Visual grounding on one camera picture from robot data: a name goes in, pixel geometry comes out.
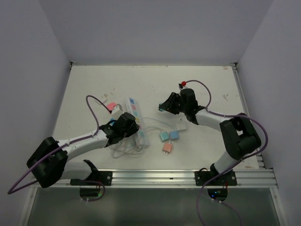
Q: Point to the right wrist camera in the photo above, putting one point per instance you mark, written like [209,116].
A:
[182,85]

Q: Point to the light blue charger plug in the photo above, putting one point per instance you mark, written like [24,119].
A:
[174,135]

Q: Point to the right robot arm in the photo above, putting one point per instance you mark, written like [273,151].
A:
[239,135]

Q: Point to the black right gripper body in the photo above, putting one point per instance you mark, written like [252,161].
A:
[186,108]

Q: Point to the orange charger plug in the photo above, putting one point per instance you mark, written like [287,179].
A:
[167,148]

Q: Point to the white charger plug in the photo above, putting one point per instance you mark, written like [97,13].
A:
[181,125]

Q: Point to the mint green charger plug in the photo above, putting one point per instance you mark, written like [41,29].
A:
[164,136]

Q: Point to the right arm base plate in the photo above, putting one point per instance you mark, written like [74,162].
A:
[209,178]

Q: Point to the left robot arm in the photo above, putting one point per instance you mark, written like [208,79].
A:
[52,160]

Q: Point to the aluminium mounting rail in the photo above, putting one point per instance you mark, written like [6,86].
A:
[238,178]

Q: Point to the white adapter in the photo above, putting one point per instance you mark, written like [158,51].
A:
[104,95]

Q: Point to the pink adapter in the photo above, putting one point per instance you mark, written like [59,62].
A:
[111,106]

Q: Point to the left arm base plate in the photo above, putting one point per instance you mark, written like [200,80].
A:
[94,179]

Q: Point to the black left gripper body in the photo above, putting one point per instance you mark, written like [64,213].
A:
[132,129]

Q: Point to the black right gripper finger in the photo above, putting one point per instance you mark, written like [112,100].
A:
[171,97]
[175,106]

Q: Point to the white power strip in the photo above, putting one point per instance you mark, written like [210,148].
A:
[141,137]

